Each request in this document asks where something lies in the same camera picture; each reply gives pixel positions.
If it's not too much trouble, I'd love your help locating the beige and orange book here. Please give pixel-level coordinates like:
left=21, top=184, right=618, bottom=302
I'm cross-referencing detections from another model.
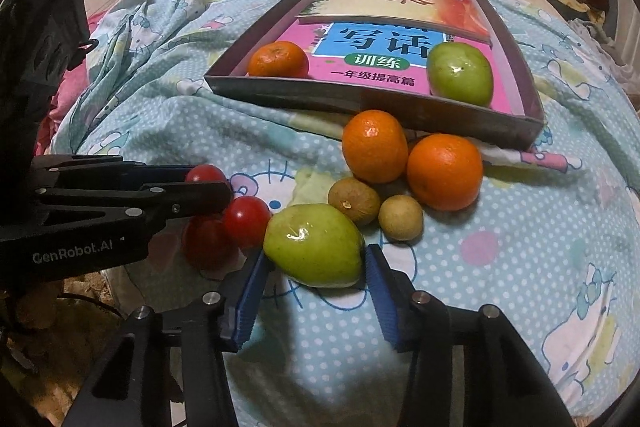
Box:
left=297, top=0, right=493, bottom=42

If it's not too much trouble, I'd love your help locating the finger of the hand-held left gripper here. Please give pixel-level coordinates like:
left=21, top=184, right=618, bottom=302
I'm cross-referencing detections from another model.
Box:
left=36, top=180, right=234, bottom=224
left=30, top=154, right=196, bottom=194

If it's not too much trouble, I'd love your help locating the blue cartoon printed blanket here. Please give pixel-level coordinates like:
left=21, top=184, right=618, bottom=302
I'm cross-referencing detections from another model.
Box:
left=47, top=0, right=640, bottom=427

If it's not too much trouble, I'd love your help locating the brown longan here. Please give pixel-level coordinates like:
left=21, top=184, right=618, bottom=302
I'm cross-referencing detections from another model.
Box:
left=378, top=194, right=425, bottom=242
left=327, top=177, right=382, bottom=227

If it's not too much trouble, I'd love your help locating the heap of light clothes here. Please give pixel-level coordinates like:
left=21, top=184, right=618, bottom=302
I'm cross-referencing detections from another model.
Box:
left=570, top=17, right=640, bottom=72

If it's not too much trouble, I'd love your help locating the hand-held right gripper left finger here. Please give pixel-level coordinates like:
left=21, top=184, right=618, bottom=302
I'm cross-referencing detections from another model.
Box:
left=60, top=249, right=273, bottom=427

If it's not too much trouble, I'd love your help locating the green jujube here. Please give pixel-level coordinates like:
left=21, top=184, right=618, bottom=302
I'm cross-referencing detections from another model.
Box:
left=426, top=42, right=495, bottom=108
left=263, top=203, right=365, bottom=289

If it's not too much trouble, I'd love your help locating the grey cardboard box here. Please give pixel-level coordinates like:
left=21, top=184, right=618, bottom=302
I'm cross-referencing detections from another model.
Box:
left=204, top=0, right=545, bottom=152

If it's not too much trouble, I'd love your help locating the small orange tangerine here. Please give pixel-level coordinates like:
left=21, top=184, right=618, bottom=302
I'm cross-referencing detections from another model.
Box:
left=247, top=41, right=311, bottom=78

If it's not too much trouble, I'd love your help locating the pink workbook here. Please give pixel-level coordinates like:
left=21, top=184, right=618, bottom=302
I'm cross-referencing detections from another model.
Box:
left=272, top=19, right=516, bottom=112

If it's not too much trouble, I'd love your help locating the red cherry tomato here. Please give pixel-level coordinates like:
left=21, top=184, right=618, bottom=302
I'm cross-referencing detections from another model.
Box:
left=222, top=196, right=272, bottom=250
left=181, top=214, right=233, bottom=272
left=185, top=164, right=230, bottom=188

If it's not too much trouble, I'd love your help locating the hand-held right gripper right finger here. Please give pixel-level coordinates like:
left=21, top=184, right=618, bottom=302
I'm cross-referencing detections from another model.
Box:
left=364, top=244, right=576, bottom=427

